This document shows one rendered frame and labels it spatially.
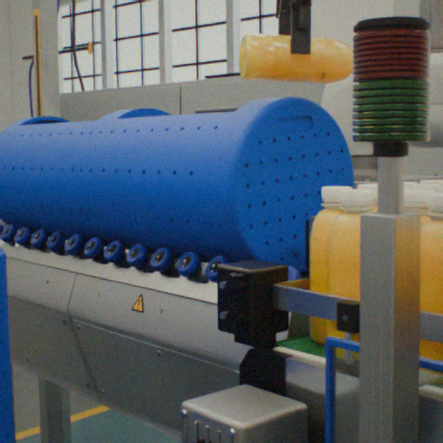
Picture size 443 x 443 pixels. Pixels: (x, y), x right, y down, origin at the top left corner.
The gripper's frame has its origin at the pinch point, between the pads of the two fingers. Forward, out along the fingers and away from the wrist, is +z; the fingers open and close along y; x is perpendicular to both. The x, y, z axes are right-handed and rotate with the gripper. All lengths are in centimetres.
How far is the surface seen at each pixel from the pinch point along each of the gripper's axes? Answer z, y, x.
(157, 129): 13.2, 16.4, 19.2
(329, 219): 27.2, -22.1, 1.1
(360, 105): 17, -56, 10
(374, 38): 12, -58, 10
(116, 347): 53, 28, 25
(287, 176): 21.3, 1.0, 0.3
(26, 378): 118, 283, 57
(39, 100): -5, 139, 45
